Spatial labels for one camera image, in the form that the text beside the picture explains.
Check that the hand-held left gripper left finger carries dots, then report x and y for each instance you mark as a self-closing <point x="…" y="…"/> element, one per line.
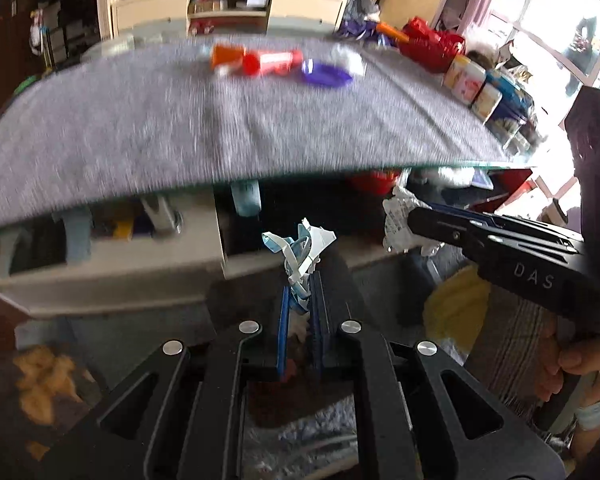
<point x="282" y="330"/>

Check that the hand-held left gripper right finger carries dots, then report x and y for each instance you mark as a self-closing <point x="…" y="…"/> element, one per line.
<point x="316" y="330"/>

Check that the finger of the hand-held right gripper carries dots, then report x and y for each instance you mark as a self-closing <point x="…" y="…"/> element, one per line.
<point x="480" y="237"/>
<point x="460" y="211"/>

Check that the blue white torn wrapper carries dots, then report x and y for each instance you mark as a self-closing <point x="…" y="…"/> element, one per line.
<point x="300" y="255"/>

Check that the person's right forearm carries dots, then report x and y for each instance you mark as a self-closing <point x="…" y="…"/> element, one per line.
<point x="597" y="410"/>

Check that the person's right hand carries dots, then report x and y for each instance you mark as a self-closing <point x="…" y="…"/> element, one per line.
<point x="580" y="360"/>

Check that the red box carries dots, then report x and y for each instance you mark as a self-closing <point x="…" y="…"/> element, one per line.
<point x="505" y="185"/>

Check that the yellow cloth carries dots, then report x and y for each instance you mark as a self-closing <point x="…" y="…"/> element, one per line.
<point x="455" y="305"/>

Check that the grey brown striped cloth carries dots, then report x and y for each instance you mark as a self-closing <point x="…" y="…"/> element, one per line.
<point x="517" y="350"/>

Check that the red bowl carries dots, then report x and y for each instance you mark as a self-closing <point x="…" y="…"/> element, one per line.
<point x="372" y="182"/>

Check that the grey fluffy cloth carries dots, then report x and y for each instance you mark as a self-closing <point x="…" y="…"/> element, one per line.
<point x="300" y="435"/>

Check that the white bottle yellow label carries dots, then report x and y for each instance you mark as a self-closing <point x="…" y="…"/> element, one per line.
<point x="487" y="102"/>

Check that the white bottle red label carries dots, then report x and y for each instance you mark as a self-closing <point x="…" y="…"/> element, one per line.
<point x="467" y="85"/>

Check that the light blue bottle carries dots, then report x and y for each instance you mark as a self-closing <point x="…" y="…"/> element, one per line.
<point x="245" y="197"/>

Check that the white bottle yellow cap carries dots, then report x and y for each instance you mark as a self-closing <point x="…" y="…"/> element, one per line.
<point x="455" y="72"/>

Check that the red plastic bag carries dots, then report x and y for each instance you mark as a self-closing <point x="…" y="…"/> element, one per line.
<point x="430" y="45"/>

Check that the clear plastic bag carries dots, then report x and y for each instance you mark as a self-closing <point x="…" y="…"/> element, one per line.
<point x="352" y="60"/>

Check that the orange foam tube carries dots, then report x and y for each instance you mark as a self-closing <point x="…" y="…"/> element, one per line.
<point x="392" y="32"/>

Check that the grey woven table mat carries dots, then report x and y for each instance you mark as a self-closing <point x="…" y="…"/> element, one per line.
<point x="230" y="135"/>

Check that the purple cloth heap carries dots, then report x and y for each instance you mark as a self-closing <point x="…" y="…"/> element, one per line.
<point x="357" y="29"/>

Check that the large window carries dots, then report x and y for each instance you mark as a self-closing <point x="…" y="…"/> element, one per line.
<point x="560" y="25"/>

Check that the dark orange patterned cloth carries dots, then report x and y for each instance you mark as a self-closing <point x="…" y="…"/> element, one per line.
<point x="35" y="390"/>

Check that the orange cup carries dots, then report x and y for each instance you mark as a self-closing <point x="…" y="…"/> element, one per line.
<point x="227" y="57"/>

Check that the beige television cabinet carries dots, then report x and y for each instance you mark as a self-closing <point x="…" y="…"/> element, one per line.
<point x="150" y="10"/>

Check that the black storage rack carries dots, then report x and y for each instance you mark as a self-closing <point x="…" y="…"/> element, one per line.
<point x="60" y="30"/>

